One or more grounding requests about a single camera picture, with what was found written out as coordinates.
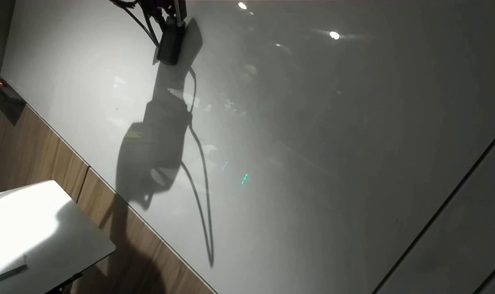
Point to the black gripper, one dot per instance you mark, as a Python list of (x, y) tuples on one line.
[(159, 6)]

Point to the large white whiteboard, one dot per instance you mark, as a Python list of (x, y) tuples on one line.
[(312, 137)]

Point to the black marker holder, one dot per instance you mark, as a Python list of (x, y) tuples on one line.
[(7, 97)]

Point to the white rounded side table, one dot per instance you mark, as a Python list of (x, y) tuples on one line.
[(39, 230)]

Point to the long dark pen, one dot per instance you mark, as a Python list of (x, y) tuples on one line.
[(10, 274)]

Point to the grey adjoining board panel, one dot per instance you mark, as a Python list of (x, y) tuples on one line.
[(464, 239)]

